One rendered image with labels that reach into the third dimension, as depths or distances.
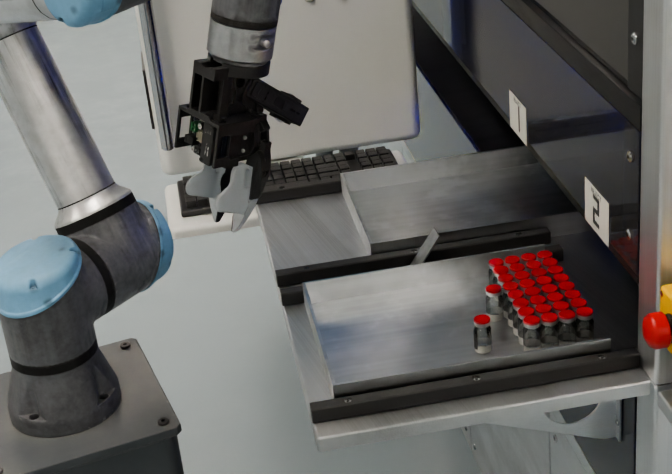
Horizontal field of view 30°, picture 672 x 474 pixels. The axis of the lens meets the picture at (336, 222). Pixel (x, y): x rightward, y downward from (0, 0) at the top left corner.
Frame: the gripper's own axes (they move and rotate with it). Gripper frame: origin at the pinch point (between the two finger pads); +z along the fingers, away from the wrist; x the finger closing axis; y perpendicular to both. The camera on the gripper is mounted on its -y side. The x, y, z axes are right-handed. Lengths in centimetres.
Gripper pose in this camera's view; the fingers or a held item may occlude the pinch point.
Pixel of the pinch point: (231, 215)
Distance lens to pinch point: 151.2
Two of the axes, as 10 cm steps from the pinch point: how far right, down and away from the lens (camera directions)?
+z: -1.6, 9.0, 4.0
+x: 7.1, 3.8, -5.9
